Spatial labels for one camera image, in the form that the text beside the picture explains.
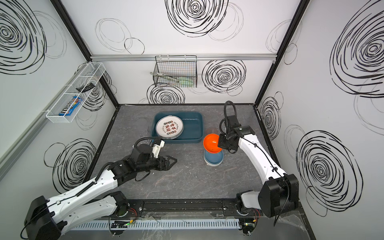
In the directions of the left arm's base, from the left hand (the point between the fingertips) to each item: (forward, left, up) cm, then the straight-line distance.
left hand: (173, 161), depth 75 cm
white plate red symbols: (+29, +8, -12) cm, 33 cm away
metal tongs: (+42, +2, +19) cm, 47 cm away
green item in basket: (+42, -4, +18) cm, 45 cm away
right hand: (+11, -24, -1) cm, 26 cm away
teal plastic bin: (+35, -8, -14) cm, 38 cm away
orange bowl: (+12, -19, -1) cm, 23 cm away
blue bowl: (+6, -21, -8) cm, 23 cm away
